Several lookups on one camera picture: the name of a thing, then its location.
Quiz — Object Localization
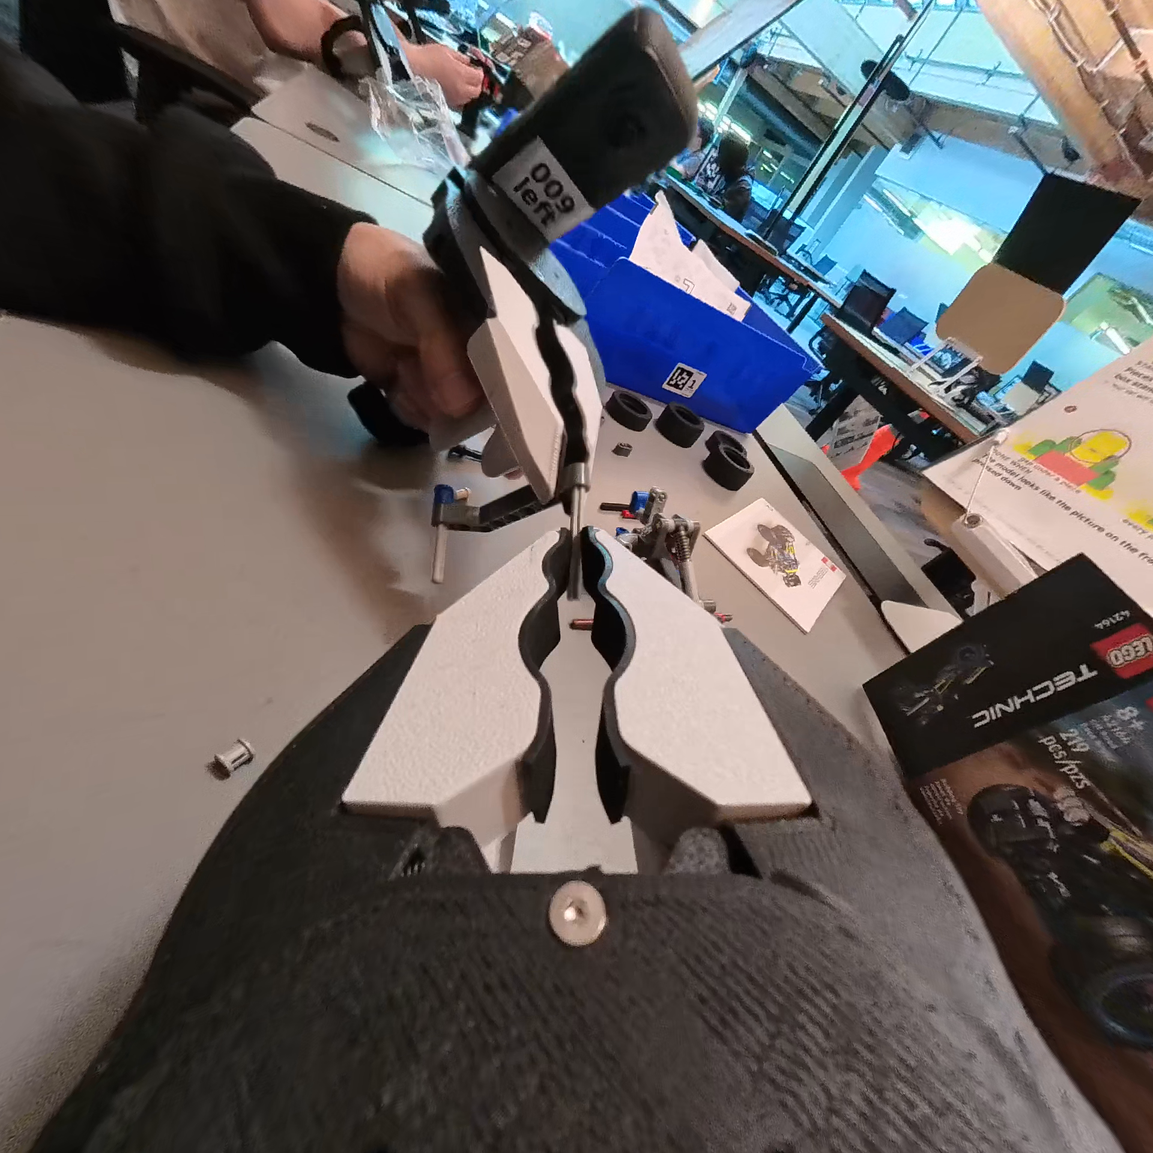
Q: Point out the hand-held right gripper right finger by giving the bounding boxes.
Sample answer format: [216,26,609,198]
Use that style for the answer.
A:
[583,530,812,825]

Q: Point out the person's left forearm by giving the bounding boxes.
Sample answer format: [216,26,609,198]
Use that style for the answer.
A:
[0,40,380,380]

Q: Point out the light grey plastic axle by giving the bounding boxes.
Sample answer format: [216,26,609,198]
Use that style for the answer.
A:
[564,461,588,601]

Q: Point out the orange plastic object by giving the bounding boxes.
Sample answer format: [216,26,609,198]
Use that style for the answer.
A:
[841,423,903,493]

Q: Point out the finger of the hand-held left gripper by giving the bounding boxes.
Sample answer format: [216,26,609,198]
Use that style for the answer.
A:
[428,250,579,503]
[538,317,605,471]

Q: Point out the dark grey upright panel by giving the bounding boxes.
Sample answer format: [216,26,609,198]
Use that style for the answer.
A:
[754,405,960,655]

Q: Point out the dark grey angled beam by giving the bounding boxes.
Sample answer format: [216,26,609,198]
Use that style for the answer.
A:
[431,494,553,534]

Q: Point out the white printed poster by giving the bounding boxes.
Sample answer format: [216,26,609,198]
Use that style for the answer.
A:
[918,341,1153,615]

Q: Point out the brown office desk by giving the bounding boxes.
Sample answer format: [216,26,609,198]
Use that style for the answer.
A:
[815,310,992,456]

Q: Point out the toy buggy chassis assembly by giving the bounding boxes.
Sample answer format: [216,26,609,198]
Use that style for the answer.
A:
[569,486,732,630]

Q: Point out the white buggy picture booklet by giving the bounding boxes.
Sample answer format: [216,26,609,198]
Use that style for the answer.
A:
[702,497,848,636]

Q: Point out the white paper sheets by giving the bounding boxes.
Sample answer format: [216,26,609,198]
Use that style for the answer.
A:
[628,191,754,324]

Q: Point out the black toy set box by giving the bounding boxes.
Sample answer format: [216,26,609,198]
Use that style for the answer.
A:
[862,553,1153,1153]

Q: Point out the black office chair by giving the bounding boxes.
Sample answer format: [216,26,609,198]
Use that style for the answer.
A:
[921,538,980,619]

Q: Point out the person's left hand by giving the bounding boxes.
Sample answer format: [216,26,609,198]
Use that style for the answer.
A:
[337,221,494,433]

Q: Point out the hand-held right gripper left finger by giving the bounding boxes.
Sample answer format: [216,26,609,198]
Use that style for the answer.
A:
[341,530,566,824]

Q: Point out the clear plastic bag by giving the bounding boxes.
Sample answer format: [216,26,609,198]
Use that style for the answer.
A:
[363,76,474,179]

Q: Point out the black and tan card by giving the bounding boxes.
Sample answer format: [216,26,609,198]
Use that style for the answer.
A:
[934,169,1142,376]

